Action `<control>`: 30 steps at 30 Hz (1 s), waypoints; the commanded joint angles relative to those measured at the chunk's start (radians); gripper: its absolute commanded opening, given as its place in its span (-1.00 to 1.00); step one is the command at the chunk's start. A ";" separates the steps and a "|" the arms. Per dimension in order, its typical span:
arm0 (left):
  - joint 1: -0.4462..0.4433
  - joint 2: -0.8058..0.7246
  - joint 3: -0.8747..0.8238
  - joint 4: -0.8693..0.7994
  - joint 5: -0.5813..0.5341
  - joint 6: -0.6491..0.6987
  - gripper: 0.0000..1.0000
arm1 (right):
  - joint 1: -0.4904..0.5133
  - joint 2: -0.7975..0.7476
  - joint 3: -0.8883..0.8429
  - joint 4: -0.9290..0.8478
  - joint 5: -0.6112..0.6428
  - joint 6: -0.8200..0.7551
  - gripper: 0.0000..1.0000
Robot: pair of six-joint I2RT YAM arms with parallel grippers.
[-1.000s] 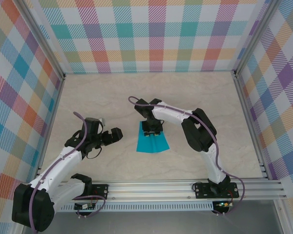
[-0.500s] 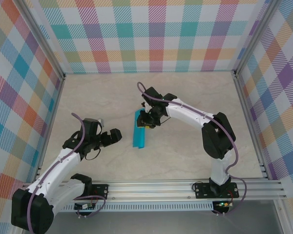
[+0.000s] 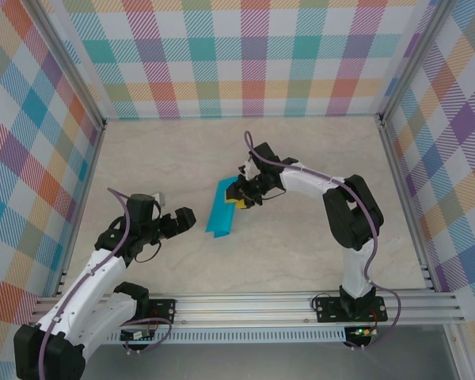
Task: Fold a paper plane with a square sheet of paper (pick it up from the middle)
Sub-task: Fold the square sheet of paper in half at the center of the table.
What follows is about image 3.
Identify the aluminium side rail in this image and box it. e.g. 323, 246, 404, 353
54, 118, 108, 298
377, 113, 437, 293

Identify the small black circuit board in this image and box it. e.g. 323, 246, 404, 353
120, 329, 156, 342

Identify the aluminium frame post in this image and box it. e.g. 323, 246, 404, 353
377, 0, 453, 127
23, 0, 108, 130

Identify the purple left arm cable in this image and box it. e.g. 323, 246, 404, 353
39, 188, 173, 377

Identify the aluminium mounting rail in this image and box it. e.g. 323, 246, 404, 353
30, 291, 466, 328

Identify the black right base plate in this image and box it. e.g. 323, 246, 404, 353
313, 294, 389, 324

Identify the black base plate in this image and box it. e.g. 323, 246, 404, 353
313, 294, 389, 324
146, 298, 178, 326

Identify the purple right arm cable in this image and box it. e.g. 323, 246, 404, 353
243, 130, 401, 352

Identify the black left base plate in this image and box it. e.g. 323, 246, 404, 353
146, 298, 178, 326

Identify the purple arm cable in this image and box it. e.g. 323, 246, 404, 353
243, 130, 401, 352
39, 188, 173, 377

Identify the grey metal base panel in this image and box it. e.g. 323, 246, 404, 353
82, 326, 460, 380

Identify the blue paper sheet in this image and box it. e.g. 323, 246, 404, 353
204, 177, 243, 240

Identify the slotted grey cable duct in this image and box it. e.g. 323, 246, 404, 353
104, 330, 348, 344

